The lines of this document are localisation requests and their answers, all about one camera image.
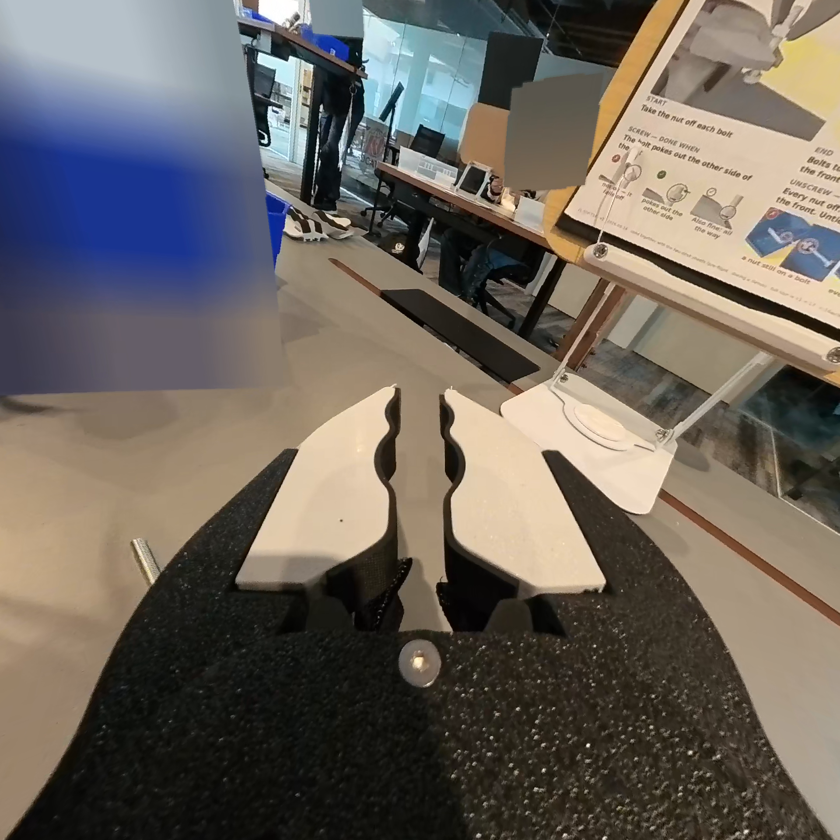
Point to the brown top office desk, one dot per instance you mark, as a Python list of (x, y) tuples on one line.
[(446, 190)]

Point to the small blue storage bin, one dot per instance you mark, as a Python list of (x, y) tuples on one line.
[(328, 44)]

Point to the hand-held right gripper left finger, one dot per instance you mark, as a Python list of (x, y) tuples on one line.
[(328, 499)]

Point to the black rectangular mat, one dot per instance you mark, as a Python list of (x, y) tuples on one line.
[(459, 331)]

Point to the small white display stand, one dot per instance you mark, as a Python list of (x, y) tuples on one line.
[(474, 180)]

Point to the white box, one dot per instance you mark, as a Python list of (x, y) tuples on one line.
[(420, 164)]

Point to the printed instruction sheet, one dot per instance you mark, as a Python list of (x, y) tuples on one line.
[(722, 170)]

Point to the black computer monitor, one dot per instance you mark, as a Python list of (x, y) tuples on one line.
[(396, 102)]

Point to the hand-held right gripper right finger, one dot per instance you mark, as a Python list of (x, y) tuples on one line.
[(518, 518)]

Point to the dark standing desk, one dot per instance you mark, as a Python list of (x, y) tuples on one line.
[(295, 43)]

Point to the black office chair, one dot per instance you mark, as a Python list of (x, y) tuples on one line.
[(264, 82), (426, 141), (502, 270)]

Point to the wooden backing board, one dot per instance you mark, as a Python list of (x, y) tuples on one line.
[(564, 239)]

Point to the silver threaded bolt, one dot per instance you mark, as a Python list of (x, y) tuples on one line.
[(144, 558)]

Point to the white lamp stand base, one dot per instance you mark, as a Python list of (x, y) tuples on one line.
[(610, 472)]

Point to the white black printed part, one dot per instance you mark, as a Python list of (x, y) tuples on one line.
[(338, 223), (302, 226)]

